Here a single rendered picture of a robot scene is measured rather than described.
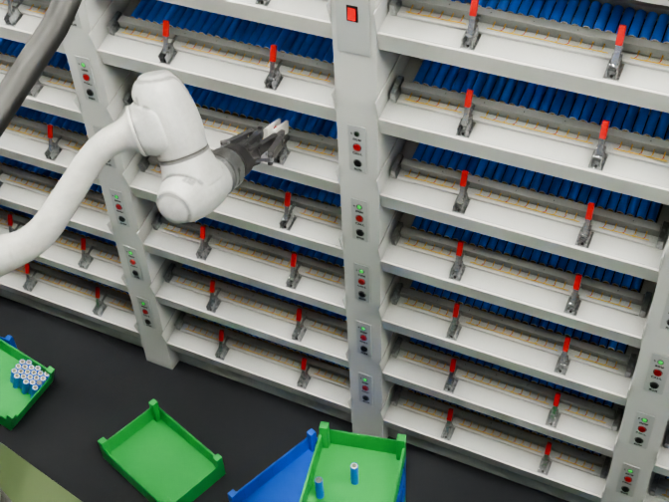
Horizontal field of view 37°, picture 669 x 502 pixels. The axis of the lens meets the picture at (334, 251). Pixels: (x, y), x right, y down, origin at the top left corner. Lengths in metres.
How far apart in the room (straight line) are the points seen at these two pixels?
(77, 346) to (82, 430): 0.34
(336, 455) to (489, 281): 0.54
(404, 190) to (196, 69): 0.53
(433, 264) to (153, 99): 0.78
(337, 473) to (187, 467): 0.66
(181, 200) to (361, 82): 0.44
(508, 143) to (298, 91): 0.46
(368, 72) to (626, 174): 0.53
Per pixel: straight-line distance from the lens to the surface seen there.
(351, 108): 2.09
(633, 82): 1.86
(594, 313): 2.25
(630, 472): 2.58
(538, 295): 2.27
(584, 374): 2.40
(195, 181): 1.93
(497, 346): 2.43
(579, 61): 1.88
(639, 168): 1.98
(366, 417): 2.82
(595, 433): 2.55
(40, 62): 0.94
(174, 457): 2.93
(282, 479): 2.84
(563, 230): 2.13
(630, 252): 2.11
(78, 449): 3.02
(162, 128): 1.92
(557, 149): 2.00
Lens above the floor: 2.36
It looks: 44 degrees down
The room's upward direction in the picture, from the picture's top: 3 degrees counter-clockwise
